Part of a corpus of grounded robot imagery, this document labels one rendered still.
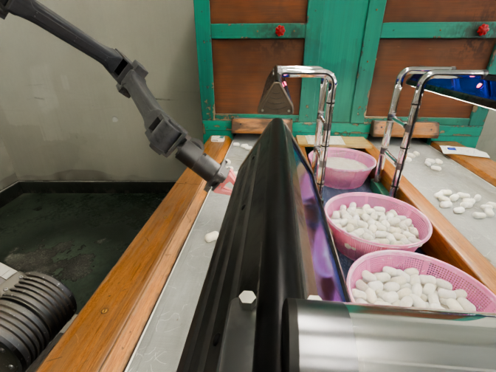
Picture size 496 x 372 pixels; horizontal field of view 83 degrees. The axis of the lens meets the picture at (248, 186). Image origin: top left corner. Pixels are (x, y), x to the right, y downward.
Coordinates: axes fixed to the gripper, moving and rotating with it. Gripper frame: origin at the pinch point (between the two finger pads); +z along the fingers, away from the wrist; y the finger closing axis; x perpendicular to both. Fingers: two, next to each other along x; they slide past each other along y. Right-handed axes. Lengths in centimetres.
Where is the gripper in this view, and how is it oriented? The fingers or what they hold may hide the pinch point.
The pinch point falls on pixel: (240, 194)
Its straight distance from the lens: 76.0
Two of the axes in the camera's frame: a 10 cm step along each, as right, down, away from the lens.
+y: 0.8, -4.4, 9.0
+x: -6.4, 6.6, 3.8
